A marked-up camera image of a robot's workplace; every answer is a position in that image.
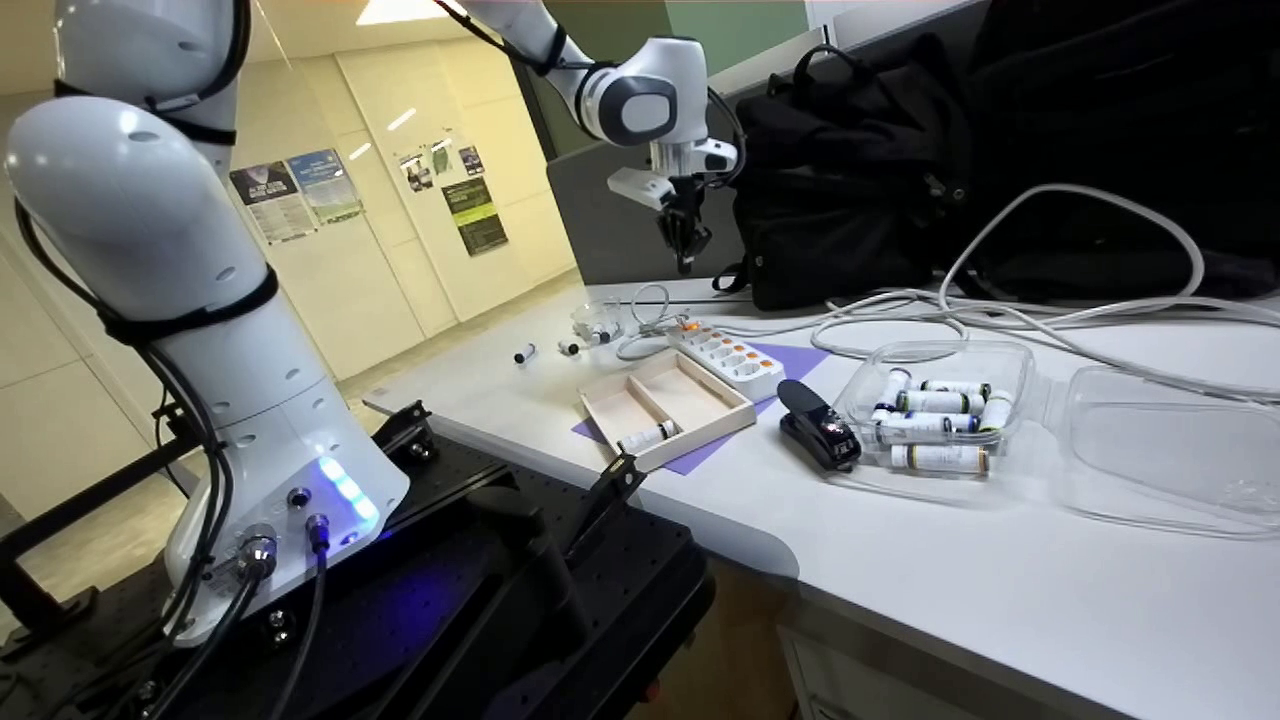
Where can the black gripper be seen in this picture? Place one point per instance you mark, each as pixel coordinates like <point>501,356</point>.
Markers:
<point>685,200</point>

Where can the white power strip with switches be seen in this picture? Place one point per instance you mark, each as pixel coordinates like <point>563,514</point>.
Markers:
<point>727,354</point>

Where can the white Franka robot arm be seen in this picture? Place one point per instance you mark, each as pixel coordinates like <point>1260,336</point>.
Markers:
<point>133,200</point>

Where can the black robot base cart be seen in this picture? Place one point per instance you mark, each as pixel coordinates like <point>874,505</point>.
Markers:
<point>441,625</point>

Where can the grey divider panel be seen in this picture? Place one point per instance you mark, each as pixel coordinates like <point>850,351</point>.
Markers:
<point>593,233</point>

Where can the white vial with black cap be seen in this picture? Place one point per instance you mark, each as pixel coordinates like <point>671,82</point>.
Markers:
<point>942,463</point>
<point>569,347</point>
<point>521,356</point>
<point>895,391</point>
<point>932,398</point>
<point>912,427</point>
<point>994,417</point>

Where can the black backpack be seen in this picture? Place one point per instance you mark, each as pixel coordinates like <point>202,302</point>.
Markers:
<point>842,186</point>

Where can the small metal object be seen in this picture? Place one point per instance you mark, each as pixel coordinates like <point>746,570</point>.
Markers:
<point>666,427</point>

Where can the wooden tray with divider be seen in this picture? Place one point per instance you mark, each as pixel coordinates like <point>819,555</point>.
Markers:
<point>607,414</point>

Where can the clear plastic container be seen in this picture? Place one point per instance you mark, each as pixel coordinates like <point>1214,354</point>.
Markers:
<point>854,373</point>
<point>1174,453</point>

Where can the black stapler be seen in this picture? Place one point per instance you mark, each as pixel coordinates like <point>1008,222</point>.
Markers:
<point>819,434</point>

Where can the black clamp with lever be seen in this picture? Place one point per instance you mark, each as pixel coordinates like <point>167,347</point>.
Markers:
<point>615,484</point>

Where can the black table edge clamp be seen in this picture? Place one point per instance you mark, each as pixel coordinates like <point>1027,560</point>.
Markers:
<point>400,434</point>

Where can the green and black wall poster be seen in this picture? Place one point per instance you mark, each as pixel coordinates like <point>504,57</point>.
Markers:
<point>475,218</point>

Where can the small wall notice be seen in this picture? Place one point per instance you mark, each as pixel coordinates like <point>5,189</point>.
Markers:
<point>471,157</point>
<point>418,174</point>

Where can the blue wall poster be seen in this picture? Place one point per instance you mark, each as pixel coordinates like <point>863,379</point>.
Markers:
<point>327,186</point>

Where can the white text wall notice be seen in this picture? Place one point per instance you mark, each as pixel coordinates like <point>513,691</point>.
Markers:
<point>282,222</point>

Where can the dark photo wall poster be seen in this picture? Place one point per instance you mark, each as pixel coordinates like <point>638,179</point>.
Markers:
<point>263,182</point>

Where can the black metal frame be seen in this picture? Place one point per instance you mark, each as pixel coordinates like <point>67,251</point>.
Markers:
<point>93,503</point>

